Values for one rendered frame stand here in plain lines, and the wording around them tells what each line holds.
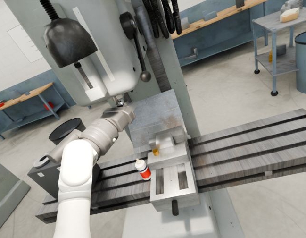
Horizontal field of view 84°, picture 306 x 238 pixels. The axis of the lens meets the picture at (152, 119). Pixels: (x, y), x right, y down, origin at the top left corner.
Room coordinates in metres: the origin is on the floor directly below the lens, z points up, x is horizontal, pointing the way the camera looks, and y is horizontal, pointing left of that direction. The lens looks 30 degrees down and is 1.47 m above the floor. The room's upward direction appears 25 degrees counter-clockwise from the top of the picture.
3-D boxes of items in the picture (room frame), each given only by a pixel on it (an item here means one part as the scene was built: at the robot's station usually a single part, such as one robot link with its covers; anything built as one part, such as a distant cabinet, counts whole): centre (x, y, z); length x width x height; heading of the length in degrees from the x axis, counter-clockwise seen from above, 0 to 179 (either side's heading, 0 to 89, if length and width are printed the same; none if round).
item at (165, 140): (0.53, -0.01, 1.03); 0.06 x 0.05 x 0.06; 75
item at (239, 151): (0.54, 0.05, 0.88); 1.24 x 0.23 x 0.08; 76
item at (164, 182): (0.50, 0.00, 0.98); 0.35 x 0.15 x 0.11; 165
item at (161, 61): (1.15, -0.08, 0.78); 0.50 x 0.47 x 1.56; 166
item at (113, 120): (0.48, 0.13, 1.23); 0.13 x 0.12 x 0.10; 51
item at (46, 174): (0.67, 0.47, 1.02); 0.22 x 0.12 x 0.20; 77
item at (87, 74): (0.44, 0.10, 1.45); 0.04 x 0.04 x 0.21; 76
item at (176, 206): (0.31, 0.05, 0.97); 0.04 x 0.02 x 0.02; 165
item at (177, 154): (0.48, 0.01, 1.01); 0.15 x 0.06 x 0.04; 75
